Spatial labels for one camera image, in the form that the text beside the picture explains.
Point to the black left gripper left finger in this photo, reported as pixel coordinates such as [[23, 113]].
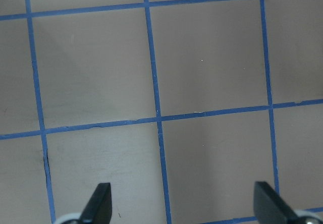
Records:
[[99, 207]]

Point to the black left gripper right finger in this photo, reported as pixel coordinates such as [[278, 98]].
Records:
[[269, 207]]

